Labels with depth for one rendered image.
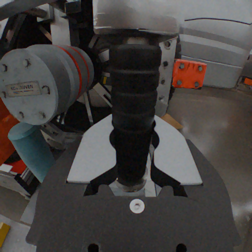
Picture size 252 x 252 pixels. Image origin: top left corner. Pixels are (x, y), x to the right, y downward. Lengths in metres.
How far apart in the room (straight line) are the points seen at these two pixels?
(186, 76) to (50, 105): 0.30
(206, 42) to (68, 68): 0.73
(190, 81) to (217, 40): 0.55
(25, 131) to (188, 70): 0.43
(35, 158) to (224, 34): 1.02
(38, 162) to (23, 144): 0.07
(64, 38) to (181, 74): 0.29
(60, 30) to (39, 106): 0.20
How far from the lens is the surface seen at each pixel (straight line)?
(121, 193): 0.82
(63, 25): 0.35
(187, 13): 0.78
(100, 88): 0.43
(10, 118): 0.71
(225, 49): 0.89
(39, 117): 0.23
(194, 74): 0.34
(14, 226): 0.59
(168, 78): 0.31
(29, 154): 0.38
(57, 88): 0.19
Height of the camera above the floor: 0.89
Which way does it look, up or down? 33 degrees down
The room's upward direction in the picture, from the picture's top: straight up
